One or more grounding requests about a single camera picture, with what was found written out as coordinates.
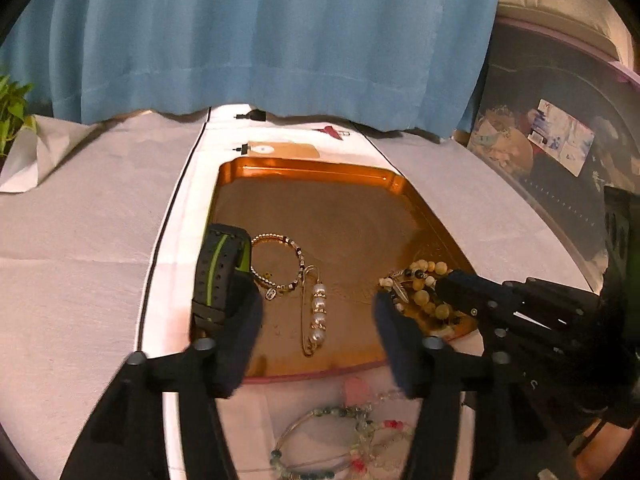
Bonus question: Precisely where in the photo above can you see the grey tablecloth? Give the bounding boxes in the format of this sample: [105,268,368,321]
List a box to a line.
[0,110,601,480]

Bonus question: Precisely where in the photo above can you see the printed paper card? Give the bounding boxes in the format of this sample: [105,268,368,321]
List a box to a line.
[530,99,597,177]

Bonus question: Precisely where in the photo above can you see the blue curtain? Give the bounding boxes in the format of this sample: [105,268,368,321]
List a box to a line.
[0,0,503,133]

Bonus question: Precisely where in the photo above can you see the pink white bead bracelet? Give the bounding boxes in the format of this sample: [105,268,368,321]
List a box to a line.
[350,417,416,473]

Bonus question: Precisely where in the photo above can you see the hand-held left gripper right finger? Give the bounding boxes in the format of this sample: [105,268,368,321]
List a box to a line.
[374,292,576,480]

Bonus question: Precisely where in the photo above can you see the pearl safety pin brooch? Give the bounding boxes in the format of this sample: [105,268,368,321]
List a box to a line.
[300,265,332,359]

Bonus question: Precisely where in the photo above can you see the potted green plant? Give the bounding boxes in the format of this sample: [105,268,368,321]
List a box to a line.
[0,75,37,158]

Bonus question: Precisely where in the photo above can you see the copper metal tray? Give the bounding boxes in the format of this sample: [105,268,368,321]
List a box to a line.
[190,156,477,385]

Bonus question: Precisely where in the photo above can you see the dark bead charm bracelet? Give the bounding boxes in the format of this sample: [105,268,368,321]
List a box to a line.
[378,267,437,313]

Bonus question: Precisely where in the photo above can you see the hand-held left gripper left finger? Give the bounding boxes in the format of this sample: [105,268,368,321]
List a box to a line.
[60,272,264,480]

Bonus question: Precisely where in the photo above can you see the person's right forearm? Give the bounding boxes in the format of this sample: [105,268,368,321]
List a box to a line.
[575,425,640,480]

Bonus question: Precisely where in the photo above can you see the clear storage bin purple lid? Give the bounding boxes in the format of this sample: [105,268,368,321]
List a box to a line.
[452,17,640,301]

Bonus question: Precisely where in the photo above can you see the green bead bangle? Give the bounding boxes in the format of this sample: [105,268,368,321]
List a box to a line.
[270,405,373,480]

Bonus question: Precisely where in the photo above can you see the amber bead bracelet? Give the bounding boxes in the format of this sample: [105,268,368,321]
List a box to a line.
[407,259,473,338]

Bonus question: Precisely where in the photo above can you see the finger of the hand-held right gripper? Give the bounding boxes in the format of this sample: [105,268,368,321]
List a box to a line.
[480,312,621,361]
[439,269,606,328]

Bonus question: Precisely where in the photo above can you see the white lamp-print table runner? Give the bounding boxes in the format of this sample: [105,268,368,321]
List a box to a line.
[135,104,481,480]

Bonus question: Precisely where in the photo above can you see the black green smart band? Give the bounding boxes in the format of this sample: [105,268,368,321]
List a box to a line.
[191,224,253,330]

